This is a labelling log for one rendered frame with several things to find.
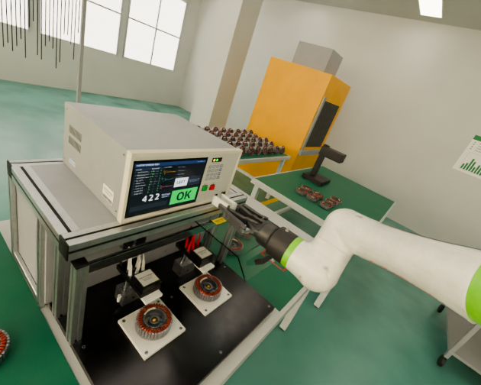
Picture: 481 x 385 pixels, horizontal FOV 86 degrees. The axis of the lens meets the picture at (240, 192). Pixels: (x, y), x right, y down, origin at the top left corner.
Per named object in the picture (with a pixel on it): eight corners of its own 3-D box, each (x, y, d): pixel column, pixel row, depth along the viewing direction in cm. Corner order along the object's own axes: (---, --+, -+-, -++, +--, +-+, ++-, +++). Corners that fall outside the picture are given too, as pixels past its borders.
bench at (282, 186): (366, 247, 365) (396, 202, 335) (319, 314, 220) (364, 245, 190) (301, 207, 417) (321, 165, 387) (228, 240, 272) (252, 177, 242)
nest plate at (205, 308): (231, 297, 104) (232, 295, 103) (204, 316, 92) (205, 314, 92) (206, 273, 111) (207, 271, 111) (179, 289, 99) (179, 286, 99)
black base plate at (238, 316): (273, 310, 108) (275, 307, 107) (129, 455, 57) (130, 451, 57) (199, 244, 130) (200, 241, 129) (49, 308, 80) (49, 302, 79)
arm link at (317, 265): (322, 302, 60) (325, 301, 69) (352, 257, 60) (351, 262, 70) (274, 265, 66) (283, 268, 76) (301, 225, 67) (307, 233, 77)
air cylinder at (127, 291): (142, 296, 91) (144, 285, 89) (121, 306, 85) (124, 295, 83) (134, 286, 94) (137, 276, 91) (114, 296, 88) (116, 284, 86)
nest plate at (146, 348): (185, 331, 85) (185, 328, 84) (144, 360, 73) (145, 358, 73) (158, 299, 92) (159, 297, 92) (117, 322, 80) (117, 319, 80)
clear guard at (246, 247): (282, 256, 99) (288, 244, 97) (245, 282, 80) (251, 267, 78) (222, 211, 114) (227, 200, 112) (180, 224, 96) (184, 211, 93)
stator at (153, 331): (178, 328, 84) (180, 320, 82) (147, 349, 75) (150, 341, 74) (157, 303, 89) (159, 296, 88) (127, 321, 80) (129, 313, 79)
